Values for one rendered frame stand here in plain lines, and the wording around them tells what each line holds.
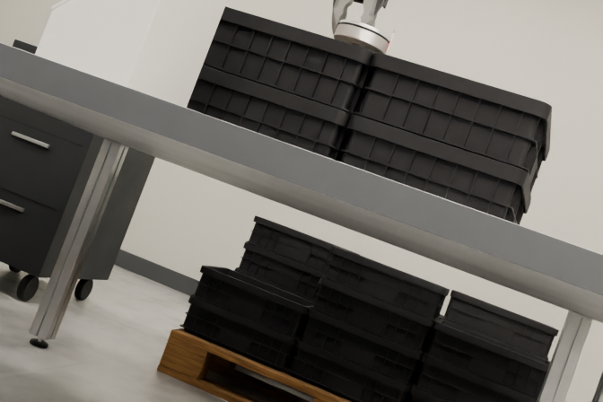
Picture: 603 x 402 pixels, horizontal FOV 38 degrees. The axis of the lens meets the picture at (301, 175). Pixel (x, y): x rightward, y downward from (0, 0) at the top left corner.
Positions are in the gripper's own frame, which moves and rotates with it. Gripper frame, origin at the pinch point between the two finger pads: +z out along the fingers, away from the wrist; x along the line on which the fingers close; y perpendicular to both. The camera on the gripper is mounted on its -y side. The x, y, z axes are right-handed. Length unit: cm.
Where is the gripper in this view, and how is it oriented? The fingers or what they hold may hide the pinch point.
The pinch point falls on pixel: (347, 30)
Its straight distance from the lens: 167.1
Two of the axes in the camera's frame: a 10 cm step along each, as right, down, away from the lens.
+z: -3.3, 9.3, -1.5
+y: 2.6, 2.4, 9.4
